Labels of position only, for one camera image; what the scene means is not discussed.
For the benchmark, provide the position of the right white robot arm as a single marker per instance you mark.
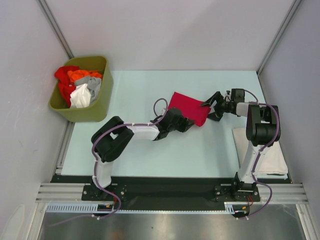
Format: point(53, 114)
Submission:
point(262, 131)

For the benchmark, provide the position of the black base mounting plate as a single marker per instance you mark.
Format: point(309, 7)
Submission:
point(168, 192)

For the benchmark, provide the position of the crimson red t shirt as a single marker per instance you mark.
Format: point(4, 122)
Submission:
point(190, 108)

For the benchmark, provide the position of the left corner aluminium post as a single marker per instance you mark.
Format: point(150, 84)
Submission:
point(53, 23)

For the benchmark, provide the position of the olive green plastic bin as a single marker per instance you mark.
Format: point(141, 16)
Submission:
point(95, 112)

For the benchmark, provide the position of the right corner aluminium post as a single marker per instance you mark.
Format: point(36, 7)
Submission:
point(279, 35)

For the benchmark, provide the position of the corner aluminium post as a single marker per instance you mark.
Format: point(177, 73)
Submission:
point(279, 35)
point(53, 23)

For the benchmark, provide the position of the aluminium frame rail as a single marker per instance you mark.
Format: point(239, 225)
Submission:
point(60, 193)
point(288, 194)

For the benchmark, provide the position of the orange t shirt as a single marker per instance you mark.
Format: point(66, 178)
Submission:
point(79, 74)

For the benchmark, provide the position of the bright red t shirt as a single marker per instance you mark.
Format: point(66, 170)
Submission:
point(65, 86)

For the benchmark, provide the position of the right aluminium frame rail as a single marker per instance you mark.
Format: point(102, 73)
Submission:
point(288, 194)

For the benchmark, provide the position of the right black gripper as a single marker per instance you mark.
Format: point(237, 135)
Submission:
point(217, 115)

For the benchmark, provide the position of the white t shirt in bin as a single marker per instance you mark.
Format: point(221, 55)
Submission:
point(80, 97)

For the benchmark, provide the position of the folded white t shirt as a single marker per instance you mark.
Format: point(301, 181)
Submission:
point(273, 162)

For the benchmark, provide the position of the white slotted cable duct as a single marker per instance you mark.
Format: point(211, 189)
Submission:
point(106, 208)

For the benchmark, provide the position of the grey t shirt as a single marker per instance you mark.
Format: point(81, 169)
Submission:
point(93, 84)

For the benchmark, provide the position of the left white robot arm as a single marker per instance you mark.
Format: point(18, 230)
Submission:
point(109, 142)

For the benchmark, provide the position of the left aluminium frame rail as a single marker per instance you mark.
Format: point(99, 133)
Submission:
point(60, 193)

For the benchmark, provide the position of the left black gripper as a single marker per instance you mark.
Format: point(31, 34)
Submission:
point(186, 123)

